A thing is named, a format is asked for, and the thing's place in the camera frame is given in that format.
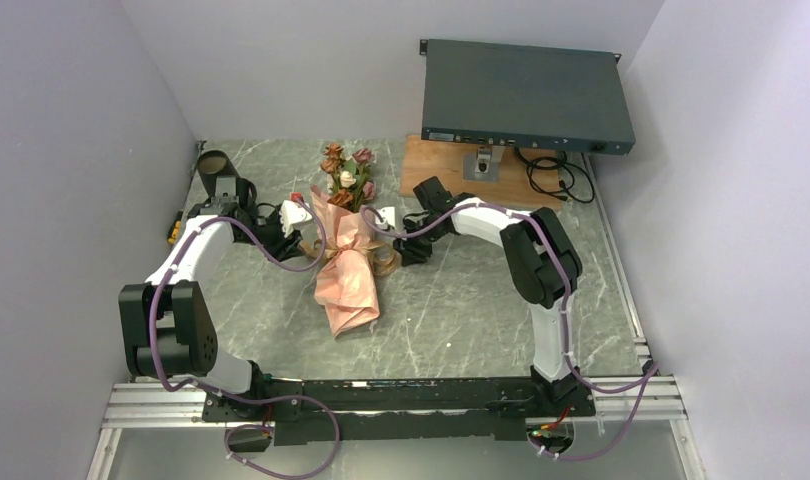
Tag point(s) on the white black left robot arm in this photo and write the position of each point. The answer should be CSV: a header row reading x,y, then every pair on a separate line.
x,y
168,332

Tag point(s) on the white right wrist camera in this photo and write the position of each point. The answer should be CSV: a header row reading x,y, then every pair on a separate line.
x,y
386,220

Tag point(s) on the metal stand bracket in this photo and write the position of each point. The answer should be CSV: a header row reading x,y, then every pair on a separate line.
x,y
483,164

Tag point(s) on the black mounting base plate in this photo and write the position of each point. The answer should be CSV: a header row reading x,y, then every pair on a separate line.
x,y
501,408

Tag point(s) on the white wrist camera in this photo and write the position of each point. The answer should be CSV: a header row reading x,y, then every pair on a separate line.
x,y
386,220
294,213

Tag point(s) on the black cylindrical vase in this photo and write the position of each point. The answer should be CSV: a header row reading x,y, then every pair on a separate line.
x,y
217,174

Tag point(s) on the wooden board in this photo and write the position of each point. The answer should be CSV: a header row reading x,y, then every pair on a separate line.
x,y
506,183

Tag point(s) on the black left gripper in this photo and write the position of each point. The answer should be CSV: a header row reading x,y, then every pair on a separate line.
x,y
284,248

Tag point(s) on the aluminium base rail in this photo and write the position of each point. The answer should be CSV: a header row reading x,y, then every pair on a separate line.
x,y
145,404

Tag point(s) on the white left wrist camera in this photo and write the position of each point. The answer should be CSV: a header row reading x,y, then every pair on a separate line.
x,y
294,213

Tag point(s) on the dark grey network switch box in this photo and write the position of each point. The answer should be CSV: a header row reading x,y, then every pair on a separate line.
x,y
524,96

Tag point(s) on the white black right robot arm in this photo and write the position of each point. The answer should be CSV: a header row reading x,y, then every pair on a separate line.
x,y
543,264

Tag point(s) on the brown ribbon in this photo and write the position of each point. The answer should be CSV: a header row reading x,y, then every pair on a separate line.
x,y
382,257

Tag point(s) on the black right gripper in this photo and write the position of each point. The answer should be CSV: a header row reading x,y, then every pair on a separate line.
x,y
411,254

